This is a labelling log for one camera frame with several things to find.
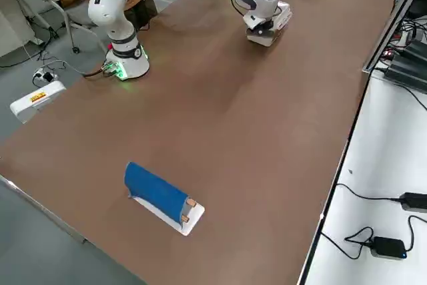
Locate black adapter cable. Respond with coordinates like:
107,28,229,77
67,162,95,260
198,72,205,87
335,183,403,201
320,214,427,261

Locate tangled desk cables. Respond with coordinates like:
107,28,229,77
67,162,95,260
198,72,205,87
390,14,427,52

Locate black arm base cable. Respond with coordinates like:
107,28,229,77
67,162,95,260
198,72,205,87
81,67,109,79

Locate white box with yellow label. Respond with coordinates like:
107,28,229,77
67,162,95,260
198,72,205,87
9,81,67,124

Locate black power supply unit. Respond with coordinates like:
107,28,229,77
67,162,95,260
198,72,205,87
383,53,427,94
402,39,427,64

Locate white preservation box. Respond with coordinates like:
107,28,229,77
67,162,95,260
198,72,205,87
246,1,294,47

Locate white towel holder tray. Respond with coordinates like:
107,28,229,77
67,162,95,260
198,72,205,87
128,194,205,237

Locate blue rolled towel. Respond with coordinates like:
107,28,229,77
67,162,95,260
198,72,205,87
123,162,191,229

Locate white cabinet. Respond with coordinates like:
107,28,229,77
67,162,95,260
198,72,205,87
0,0,46,59

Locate aluminium frame post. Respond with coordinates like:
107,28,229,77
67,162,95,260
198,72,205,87
362,0,427,74

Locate white power strip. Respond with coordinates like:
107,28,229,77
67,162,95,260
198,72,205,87
32,67,60,83

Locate grey office chair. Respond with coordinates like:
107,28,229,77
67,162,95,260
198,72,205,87
39,0,113,55

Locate black adapter with blue light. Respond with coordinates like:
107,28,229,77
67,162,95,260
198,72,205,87
370,236,408,261

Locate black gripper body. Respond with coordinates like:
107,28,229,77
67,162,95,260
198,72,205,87
246,14,282,34

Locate black power adapter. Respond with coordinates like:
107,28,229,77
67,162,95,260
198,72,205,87
398,192,427,213

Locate clear plastic box lid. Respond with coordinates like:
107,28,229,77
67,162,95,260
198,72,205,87
248,1,294,37

